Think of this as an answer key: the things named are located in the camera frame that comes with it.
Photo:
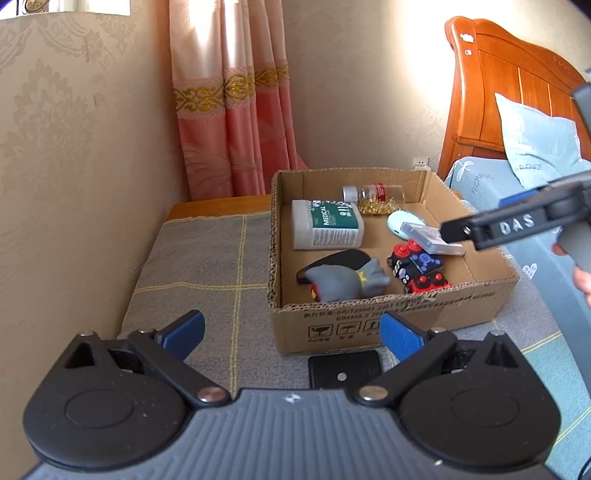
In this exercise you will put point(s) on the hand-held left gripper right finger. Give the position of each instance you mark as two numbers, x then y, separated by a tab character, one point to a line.
399	334

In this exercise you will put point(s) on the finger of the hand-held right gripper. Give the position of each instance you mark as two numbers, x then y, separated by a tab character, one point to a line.
503	228
521	201

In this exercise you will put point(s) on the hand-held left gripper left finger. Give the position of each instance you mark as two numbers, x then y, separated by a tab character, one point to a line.
184	330

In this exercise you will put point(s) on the black toy train red wheels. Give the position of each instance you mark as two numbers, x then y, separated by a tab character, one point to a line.
422	272

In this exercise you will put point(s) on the clear plastic container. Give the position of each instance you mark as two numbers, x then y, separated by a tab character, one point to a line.
431	240

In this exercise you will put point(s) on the brown cardboard box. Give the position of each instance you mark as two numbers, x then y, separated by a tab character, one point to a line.
466	300

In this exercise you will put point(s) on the grey cat toy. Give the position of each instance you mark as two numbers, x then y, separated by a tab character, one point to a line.
341	281

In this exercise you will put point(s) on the black curved plastic object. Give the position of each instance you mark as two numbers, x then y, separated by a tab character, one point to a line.
344	257

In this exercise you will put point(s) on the clear jar of gold pins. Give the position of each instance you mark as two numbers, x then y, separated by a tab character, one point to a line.
376	196

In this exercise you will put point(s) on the person's right hand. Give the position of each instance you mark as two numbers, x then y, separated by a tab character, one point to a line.
582	279

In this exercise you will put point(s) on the light blue bed sheet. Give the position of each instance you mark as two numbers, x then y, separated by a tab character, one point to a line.
480	184

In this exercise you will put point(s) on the light blue pillow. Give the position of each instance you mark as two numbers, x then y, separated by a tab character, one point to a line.
535	138

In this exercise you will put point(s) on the plaid grey blue blanket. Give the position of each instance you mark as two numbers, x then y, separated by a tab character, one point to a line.
203	258

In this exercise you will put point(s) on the black square plate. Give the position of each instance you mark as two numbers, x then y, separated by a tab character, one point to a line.
332	369

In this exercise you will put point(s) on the mint white computer mouse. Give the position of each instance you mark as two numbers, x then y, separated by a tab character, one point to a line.
398	224

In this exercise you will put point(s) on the wooden bedside table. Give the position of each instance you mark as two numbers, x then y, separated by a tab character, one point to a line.
217	205

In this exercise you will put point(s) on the wooden bed headboard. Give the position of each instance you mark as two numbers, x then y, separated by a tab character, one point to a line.
498	69

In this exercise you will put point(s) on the white plastic bottle green label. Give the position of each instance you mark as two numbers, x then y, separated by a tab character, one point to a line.
323	224

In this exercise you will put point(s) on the pink curtain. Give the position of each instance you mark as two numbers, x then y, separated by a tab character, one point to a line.
231	115

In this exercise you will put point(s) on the white wall socket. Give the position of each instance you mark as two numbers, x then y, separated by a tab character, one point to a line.
420	163

